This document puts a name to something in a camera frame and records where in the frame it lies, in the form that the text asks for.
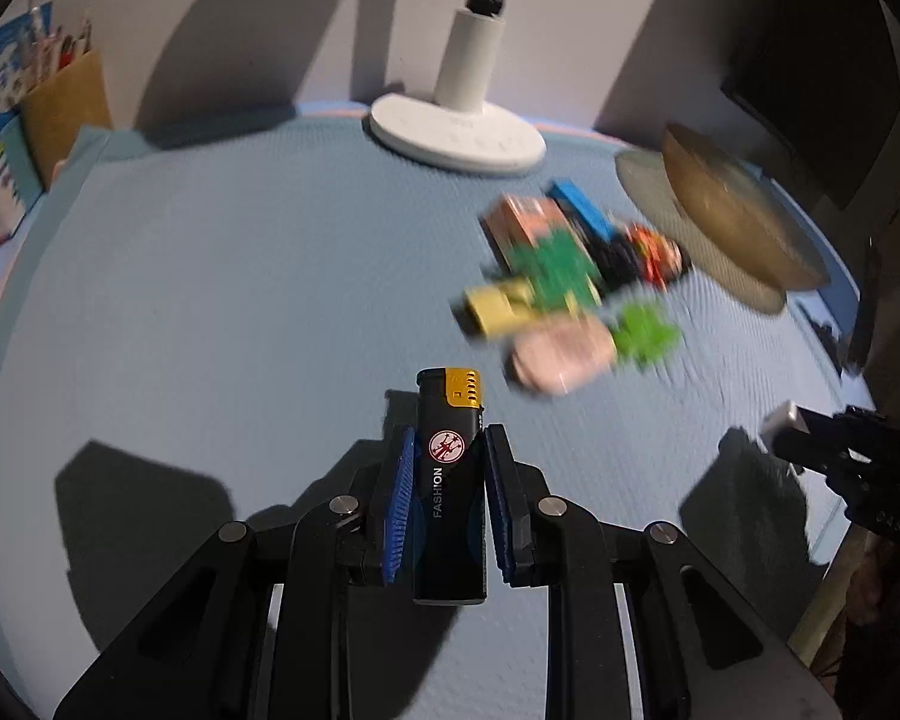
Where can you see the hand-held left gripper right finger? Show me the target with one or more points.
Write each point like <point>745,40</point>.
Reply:
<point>499,510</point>

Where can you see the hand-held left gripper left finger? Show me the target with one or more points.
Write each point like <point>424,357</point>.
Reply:
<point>399,510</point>

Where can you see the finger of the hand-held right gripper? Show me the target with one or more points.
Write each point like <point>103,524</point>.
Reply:
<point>825,446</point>

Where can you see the small white box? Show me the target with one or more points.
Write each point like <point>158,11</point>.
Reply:
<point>781,424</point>

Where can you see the black lighter with gold cap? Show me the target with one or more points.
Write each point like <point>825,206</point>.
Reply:
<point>450,495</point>

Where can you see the yellow small block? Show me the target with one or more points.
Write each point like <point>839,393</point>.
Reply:
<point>499,307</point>

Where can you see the wooden bowl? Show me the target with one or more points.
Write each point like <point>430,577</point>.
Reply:
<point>742,210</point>

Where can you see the blue box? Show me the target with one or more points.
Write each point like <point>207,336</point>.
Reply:
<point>581,206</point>

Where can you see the pink oval object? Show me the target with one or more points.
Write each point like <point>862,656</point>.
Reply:
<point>562,352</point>

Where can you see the green toy figure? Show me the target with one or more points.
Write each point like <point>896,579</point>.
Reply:
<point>645,334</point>

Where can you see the green block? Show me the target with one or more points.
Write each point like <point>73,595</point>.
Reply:
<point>559,274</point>

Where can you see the orange black toy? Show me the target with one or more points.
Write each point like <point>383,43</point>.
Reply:
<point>656,255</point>

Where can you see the light blue table mat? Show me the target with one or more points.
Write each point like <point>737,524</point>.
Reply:
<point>232,315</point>

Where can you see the black toy figure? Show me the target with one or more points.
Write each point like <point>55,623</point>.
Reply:
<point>615,262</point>

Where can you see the orange brown box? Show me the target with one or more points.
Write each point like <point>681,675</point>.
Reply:
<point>529,221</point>

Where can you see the grey round mat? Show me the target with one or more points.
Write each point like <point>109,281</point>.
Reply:
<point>649,180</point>

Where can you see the dark monitor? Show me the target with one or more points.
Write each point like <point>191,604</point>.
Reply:
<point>817,90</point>

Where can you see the white desk lamp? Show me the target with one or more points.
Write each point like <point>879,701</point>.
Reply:
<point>457,135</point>

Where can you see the brown cardboard pen holder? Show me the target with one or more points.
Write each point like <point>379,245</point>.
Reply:
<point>67,120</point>

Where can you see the bundle of coloured pencils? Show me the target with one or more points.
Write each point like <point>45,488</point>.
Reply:
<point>64,41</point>

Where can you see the white blue picture book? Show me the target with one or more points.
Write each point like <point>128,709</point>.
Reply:
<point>0,82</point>

